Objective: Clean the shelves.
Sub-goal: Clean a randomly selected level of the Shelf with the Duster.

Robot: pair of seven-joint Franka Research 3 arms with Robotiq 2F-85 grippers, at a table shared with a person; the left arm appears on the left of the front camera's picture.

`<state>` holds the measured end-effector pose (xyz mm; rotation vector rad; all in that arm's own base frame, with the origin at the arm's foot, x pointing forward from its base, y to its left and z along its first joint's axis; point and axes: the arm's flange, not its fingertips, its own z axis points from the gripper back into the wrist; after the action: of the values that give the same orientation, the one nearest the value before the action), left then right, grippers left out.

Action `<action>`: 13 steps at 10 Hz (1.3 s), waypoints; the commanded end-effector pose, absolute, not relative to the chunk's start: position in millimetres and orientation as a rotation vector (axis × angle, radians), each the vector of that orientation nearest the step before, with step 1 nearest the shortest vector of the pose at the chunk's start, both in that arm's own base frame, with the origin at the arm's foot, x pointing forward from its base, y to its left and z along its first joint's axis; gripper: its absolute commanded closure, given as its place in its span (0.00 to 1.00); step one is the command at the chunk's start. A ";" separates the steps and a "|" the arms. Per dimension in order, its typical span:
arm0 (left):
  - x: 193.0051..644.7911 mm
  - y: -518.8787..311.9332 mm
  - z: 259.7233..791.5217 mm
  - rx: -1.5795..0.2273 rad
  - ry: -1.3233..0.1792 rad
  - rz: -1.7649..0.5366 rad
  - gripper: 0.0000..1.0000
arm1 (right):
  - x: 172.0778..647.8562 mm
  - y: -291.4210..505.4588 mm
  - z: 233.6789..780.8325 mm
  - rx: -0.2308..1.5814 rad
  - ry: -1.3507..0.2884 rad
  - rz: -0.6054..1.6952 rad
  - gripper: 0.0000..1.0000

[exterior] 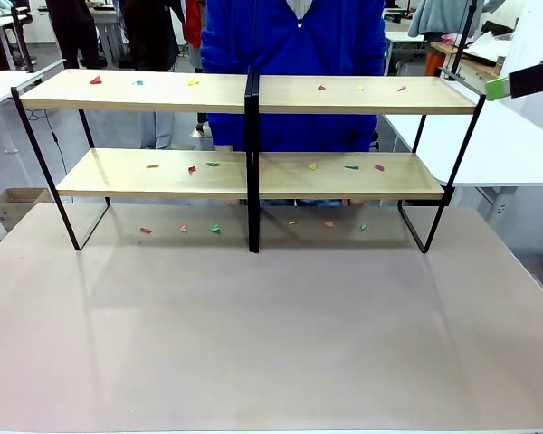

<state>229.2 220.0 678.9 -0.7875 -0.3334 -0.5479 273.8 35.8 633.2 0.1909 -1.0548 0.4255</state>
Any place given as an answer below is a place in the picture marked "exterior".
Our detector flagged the wooden table with white sheets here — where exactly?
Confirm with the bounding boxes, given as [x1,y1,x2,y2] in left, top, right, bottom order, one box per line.
[429,31,517,82]

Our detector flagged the large white table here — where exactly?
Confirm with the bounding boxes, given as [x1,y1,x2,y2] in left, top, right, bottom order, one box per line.
[382,94,543,218]

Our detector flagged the black pole stand with clamp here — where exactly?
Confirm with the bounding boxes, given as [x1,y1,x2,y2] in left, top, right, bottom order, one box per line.
[437,0,480,85]

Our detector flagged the orange object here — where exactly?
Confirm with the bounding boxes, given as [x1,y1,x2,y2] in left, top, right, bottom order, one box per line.
[424,50,442,77]

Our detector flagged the grey fleece jacket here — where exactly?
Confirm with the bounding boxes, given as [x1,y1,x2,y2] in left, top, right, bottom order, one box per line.
[407,0,503,41]

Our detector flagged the small white background table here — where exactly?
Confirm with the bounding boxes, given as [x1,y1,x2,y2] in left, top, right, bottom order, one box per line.
[382,30,429,77]

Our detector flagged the person in blue jacket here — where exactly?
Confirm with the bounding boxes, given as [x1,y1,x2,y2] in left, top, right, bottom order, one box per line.
[199,0,386,209]

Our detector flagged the person in red white jacket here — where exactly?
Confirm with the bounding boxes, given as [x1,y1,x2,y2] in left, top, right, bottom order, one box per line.
[183,0,209,50]

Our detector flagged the person in dark coat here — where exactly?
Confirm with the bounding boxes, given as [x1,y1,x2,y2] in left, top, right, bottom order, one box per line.
[119,0,186,73]

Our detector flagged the person in black clothes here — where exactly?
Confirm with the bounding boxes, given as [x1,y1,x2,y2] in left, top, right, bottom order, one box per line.
[44,0,101,71]

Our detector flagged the black chair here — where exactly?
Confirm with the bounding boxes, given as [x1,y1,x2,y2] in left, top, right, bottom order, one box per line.
[9,0,41,73]

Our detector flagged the brown cardboard box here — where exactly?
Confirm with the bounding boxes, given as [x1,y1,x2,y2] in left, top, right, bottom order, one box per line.
[0,187,55,234]

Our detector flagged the white side table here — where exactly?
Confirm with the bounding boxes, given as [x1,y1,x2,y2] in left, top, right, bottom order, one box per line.
[0,58,67,157]

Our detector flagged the wood shelf unit black frame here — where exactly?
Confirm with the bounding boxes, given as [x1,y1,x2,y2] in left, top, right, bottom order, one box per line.
[251,66,487,254]
[11,66,254,253]

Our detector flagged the black floor cable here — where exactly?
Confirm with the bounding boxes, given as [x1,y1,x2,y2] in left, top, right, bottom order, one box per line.
[26,108,70,182]

